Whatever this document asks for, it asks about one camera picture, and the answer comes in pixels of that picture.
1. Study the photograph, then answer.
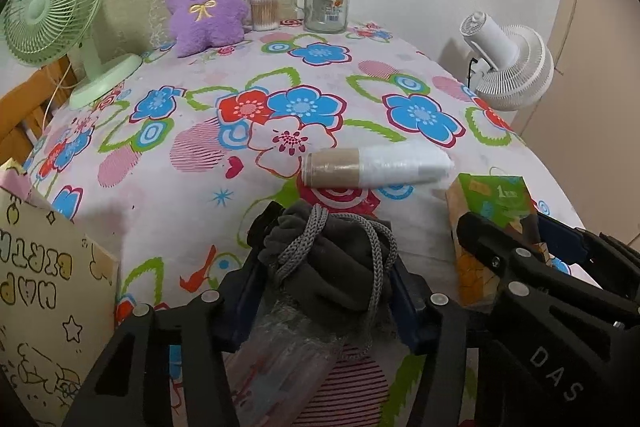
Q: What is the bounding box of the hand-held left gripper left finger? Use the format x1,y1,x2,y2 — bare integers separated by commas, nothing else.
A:
60,202,286,427

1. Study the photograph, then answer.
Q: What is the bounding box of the grey drawstring pouch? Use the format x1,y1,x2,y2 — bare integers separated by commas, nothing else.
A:
260,201,401,363

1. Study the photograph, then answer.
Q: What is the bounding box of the beige door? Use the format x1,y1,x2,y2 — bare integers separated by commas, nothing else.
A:
510,0,640,258

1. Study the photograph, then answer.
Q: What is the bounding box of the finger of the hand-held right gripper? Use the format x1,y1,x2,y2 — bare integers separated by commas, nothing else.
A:
537,213,640,303
456,211,551,308

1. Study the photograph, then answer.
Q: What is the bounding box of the white standing fan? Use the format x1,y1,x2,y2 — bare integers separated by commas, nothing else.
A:
460,10,555,110

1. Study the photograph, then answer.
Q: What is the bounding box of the cotton swab container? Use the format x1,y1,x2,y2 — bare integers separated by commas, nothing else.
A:
249,0,290,32

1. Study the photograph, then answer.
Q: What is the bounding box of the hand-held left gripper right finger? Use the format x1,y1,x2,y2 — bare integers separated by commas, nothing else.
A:
387,257,501,427

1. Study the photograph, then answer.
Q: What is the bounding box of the clear plastic pack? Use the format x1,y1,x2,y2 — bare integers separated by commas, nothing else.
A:
227,297,351,427

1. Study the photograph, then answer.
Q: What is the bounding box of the green tissue pack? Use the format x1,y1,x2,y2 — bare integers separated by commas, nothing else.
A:
445,173,543,308

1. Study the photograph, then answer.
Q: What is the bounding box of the green desk fan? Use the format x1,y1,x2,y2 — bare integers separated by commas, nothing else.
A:
2,0,143,110

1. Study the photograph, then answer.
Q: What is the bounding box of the purple plush toy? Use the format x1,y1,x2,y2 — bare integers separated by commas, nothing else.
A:
167,0,251,58

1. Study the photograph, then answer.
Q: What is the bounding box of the yellow cartoon storage box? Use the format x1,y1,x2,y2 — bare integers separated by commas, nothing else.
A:
0,157,121,427

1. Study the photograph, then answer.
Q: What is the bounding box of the roll of plastic bags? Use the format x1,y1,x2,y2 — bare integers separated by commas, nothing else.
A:
301,146,455,188

